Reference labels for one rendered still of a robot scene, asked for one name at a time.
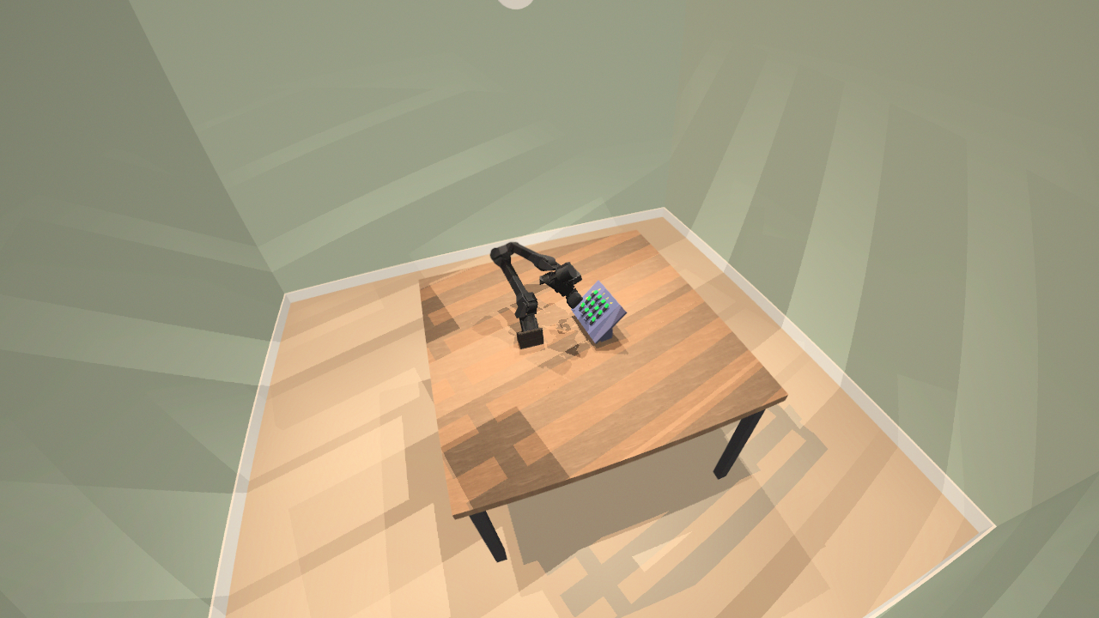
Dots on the lavender switch panel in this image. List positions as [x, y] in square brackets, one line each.
[599, 312]

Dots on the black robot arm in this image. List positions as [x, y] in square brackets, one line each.
[527, 302]

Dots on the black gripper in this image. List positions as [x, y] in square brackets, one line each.
[573, 297]

